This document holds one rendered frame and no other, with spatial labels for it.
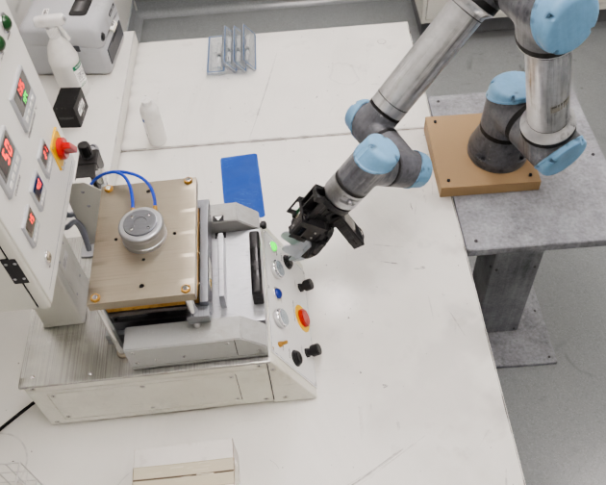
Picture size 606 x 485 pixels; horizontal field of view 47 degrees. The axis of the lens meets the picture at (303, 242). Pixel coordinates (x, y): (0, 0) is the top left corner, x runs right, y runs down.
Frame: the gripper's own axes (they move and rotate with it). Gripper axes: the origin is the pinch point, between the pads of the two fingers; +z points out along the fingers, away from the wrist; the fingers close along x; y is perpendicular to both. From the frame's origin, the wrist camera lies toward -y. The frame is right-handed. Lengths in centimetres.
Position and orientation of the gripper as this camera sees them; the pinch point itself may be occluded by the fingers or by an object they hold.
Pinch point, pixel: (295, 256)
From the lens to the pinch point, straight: 150.8
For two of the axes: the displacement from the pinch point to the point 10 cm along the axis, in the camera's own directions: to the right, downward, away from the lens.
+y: -8.5, -2.7, -4.6
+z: -5.3, 5.7, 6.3
